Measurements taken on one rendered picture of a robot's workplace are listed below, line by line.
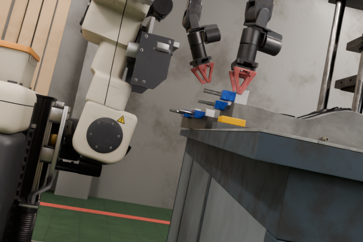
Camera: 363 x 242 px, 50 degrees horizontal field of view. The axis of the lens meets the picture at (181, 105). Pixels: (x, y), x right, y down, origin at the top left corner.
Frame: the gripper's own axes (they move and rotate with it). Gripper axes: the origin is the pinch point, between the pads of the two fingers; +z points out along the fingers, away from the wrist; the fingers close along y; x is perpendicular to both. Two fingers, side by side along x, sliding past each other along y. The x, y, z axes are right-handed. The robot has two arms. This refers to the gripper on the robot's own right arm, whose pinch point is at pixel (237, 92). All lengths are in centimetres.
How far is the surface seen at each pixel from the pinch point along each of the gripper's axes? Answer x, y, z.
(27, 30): 150, 222, -39
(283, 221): 3, -69, 24
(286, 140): 6, -71, 14
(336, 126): -28.1, -8.6, 3.8
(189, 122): 9.4, 36.9, 11.0
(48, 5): 140, 227, -66
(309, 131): -20.9, -8.5, 7.1
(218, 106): 3.5, 8.9, 4.8
